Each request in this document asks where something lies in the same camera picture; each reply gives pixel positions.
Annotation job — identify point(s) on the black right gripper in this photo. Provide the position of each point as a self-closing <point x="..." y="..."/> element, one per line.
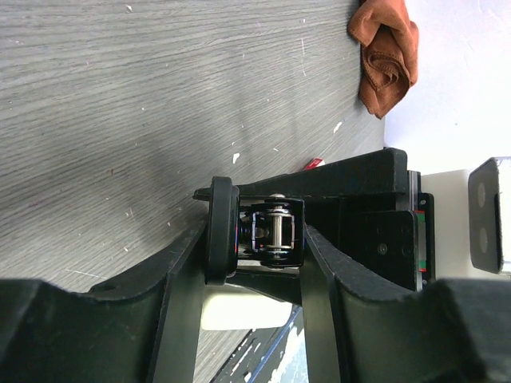
<point x="371" y="207"/>

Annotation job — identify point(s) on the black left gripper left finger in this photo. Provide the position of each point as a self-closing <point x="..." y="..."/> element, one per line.
<point x="139" y="326"/>

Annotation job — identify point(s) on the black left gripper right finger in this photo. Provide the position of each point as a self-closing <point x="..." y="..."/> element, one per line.
<point x="360" y="327"/>

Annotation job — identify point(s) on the black stapler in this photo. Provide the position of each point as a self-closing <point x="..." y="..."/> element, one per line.
<point x="268" y="229"/>

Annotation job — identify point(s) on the orange brown cloth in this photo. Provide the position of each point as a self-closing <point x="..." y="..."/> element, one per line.
<point x="389" y="51"/>

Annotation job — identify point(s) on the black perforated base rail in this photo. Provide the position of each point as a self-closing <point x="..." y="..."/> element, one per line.
<point x="269" y="355"/>

